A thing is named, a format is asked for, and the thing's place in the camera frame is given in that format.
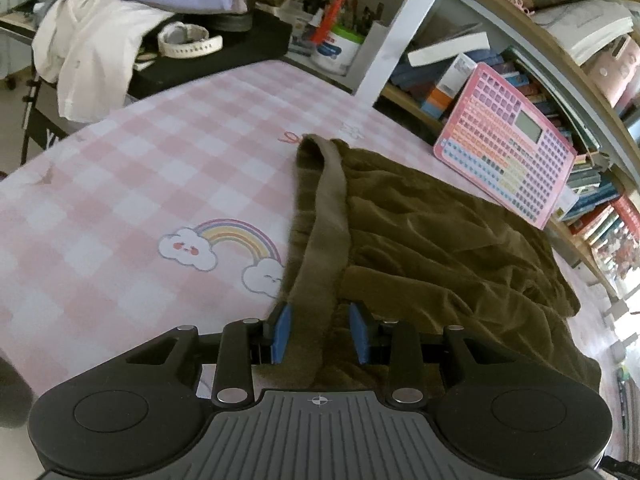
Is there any white leaning book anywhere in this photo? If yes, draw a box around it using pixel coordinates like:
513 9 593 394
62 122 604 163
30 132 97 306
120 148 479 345
407 32 490 67

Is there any black box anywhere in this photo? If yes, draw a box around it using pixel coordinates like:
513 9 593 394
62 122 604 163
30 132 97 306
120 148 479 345
128 11 292 100

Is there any pink checkered desk mat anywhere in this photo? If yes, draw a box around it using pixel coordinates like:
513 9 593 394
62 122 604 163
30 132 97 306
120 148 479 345
1 61 603 427

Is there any white pen holder cup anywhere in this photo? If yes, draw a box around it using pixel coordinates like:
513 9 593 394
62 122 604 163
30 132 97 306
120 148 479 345
310 25 364 76

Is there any red thick dictionary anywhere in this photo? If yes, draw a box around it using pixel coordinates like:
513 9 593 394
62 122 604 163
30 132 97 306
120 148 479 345
611 195 640 240

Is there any white wooden bookshelf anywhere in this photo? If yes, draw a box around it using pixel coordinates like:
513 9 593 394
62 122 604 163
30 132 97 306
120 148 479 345
278 0 640 306

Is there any white orange box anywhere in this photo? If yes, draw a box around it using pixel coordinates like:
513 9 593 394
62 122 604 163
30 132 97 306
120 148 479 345
420 53 477 119

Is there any dark olive brown garment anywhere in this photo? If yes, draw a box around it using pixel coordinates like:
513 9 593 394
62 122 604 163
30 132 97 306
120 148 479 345
273 136 601 390

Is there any white smartwatch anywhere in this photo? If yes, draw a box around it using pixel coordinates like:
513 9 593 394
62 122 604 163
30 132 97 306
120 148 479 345
157 22 224 60

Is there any white garment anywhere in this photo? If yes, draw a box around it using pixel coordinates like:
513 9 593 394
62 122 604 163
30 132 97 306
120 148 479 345
32 0 171 122

